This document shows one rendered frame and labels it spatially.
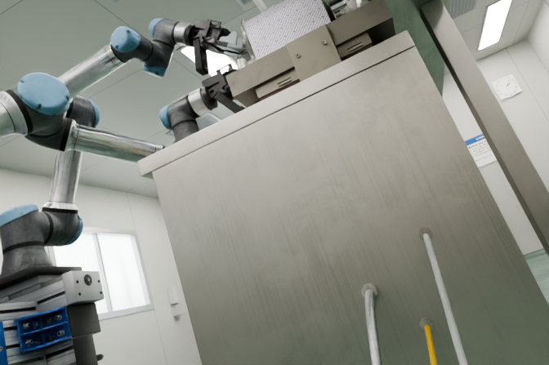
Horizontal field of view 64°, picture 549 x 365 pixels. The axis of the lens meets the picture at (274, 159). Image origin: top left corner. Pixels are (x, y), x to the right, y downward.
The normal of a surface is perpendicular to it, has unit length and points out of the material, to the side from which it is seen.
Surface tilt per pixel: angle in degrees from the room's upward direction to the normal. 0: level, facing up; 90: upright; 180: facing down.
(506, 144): 90
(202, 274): 90
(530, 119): 90
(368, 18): 90
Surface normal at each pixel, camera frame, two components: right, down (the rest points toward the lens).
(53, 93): 0.58, -0.48
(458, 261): -0.33, -0.19
